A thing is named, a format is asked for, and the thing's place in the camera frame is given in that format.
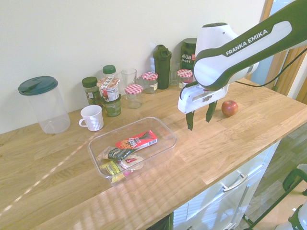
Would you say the white ceramic mug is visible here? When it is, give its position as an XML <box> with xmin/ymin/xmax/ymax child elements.
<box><xmin>78</xmin><ymin>104</ymin><xmax>105</xmax><ymax>132</ymax></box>

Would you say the white jar green lid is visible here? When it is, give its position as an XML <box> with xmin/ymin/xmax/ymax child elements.
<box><xmin>102</xmin><ymin>65</ymin><xmax>118</xmax><ymax>80</ymax></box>

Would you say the round cracker packet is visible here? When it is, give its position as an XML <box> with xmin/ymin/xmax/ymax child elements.
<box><xmin>119</xmin><ymin>154</ymin><xmax>145</xmax><ymax>171</ymax></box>

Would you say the clear drinking glass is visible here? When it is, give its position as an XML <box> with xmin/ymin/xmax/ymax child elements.
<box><xmin>121</xmin><ymin>68</ymin><xmax>138</xmax><ymax>87</ymax></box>

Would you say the yellow snack packet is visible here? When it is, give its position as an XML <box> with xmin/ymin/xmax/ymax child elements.
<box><xmin>99</xmin><ymin>160</ymin><xmax>126</xmax><ymax>182</ymax></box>

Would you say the clear glass mug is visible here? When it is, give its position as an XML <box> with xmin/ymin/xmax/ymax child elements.
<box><xmin>169</xmin><ymin>62</ymin><xmax>181</xmax><ymax>87</ymax></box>

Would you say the green instant cup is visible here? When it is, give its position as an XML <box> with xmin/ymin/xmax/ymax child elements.
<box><xmin>100</xmin><ymin>94</ymin><xmax>122</xmax><ymax>117</ymax></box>

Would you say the red Pocky box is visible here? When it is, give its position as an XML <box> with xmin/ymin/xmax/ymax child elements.
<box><xmin>115</xmin><ymin>129</ymin><xmax>159</xmax><ymax>152</ymax></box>

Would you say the foil lid instant cup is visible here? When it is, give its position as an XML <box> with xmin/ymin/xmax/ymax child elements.
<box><xmin>96</xmin><ymin>77</ymin><xmax>121</xmax><ymax>102</ymax></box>

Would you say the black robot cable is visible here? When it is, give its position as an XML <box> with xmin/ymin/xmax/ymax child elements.
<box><xmin>236</xmin><ymin>47</ymin><xmax>307</xmax><ymax>87</ymax></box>

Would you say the white kitchen cabinet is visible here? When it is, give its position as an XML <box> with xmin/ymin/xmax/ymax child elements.
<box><xmin>172</xmin><ymin>140</ymin><xmax>282</xmax><ymax>230</ymax></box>

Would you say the clear plastic container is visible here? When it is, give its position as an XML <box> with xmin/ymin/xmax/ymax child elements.
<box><xmin>88</xmin><ymin>116</ymin><xmax>178</xmax><ymax>188</ymax></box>

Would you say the red apple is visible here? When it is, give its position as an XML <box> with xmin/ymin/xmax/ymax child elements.
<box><xmin>221</xmin><ymin>100</ymin><xmax>239</xmax><ymax>117</ymax></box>

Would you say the metal drawer handle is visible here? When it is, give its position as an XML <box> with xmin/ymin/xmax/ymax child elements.
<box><xmin>223</xmin><ymin>173</ymin><xmax>248</xmax><ymax>193</ymax></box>

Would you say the Vega Sport protein tub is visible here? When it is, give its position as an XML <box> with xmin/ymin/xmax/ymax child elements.
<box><xmin>180</xmin><ymin>38</ymin><xmax>198</xmax><ymax>71</ymax></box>

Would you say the glass jar red checkered lid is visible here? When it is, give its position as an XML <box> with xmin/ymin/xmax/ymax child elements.
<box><xmin>124</xmin><ymin>84</ymin><xmax>143</xmax><ymax>110</ymax></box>
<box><xmin>177</xmin><ymin>69</ymin><xmax>194</xmax><ymax>90</ymax></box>
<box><xmin>141</xmin><ymin>71</ymin><xmax>159</xmax><ymax>94</ymax></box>

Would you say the dark spice jar green lid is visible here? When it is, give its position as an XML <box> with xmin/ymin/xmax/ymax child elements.
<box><xmin>82</xmin><ymin>76</ymin><xmax>100</xmax><ymax>106</ymax></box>

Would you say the clear pitcher teal lid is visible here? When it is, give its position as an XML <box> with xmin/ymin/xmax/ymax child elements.
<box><xmin>17</xmin><ymin>76</ymin><xmax>71</xmax><ymax>134</ymax></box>

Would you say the black peanuts bag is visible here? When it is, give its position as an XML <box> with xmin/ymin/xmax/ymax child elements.
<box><xmin>102</xmin><ymin>146</ymin><xmax>139</xmax><ymax>161</ymax></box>

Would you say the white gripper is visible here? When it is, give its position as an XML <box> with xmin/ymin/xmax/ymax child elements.
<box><xmin>177</xmin><ymin>81</ymin><xmax>229</xmax><ymax>131</ymax></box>

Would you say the black shaker bottle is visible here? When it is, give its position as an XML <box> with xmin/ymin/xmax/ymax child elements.
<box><xmin>153</xmin><ymin>45</ymin><xmax>173</xmax><ymax>90</ymax></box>

